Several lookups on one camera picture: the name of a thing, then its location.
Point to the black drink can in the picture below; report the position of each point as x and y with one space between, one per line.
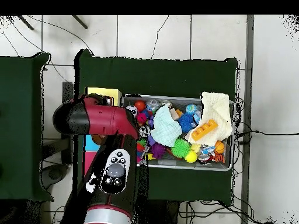
145 131

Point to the mint green cloth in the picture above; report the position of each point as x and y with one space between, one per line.
165 128

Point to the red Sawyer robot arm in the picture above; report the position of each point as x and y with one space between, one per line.
102 119

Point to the wooden box with three holes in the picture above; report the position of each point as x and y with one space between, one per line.
90 144

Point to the shallow mesh bin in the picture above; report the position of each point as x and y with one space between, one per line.
217 165

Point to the black and white soccer ball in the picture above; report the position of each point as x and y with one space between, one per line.
132 109

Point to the blue spiky ball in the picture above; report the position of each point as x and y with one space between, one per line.
185 122

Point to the green spiky ball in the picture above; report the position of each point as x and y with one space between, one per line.
180 148

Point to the dark green tablecloth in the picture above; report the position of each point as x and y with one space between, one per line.
18 140
151 77

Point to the yellow ball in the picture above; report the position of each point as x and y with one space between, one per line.
191 156

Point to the orange toy brick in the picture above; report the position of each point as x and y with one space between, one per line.
203 130

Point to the cream knitted cloth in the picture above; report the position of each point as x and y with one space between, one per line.
217 109

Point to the small orange basketball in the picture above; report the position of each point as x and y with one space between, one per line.
219 147

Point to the black upright bar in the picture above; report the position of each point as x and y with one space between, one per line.
67 91

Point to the black tripod leg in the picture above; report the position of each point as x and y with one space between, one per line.
80 22
25 22

